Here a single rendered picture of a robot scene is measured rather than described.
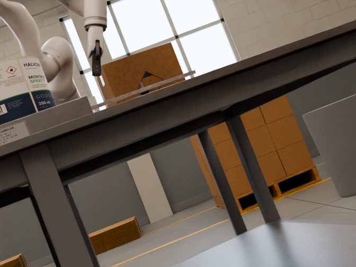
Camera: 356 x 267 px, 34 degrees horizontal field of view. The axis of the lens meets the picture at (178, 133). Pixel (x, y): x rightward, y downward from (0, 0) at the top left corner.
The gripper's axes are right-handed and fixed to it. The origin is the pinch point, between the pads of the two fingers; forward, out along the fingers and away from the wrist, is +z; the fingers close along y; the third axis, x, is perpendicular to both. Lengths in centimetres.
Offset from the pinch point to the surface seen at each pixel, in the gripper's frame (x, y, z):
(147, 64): 22.1, -17.1, -6.8
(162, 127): 5, 81, 32
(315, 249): 69, 25, 65
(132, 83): 15.9, -17.3, 1.0
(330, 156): 172, -144, 20
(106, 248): 56, -418, 92
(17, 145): -26, 85, 36
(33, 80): -23, 69, 20
